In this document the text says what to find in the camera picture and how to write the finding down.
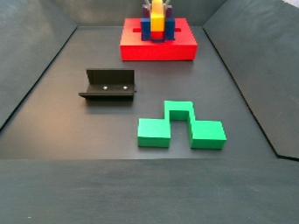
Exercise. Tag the yellow long block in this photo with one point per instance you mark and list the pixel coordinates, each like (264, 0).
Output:
(156, 22)

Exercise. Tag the red base board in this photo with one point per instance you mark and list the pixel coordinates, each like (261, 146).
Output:
(179, 49)

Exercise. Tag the purple U block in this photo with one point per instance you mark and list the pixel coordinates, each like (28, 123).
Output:
(165, 12)

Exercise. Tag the dark blue U block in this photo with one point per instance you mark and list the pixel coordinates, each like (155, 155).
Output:
(157, 36)

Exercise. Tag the green stepped block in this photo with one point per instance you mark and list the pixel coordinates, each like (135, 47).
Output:
(205, 134)

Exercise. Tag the black angle bracket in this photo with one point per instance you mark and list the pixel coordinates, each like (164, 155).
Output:
(109, 83)

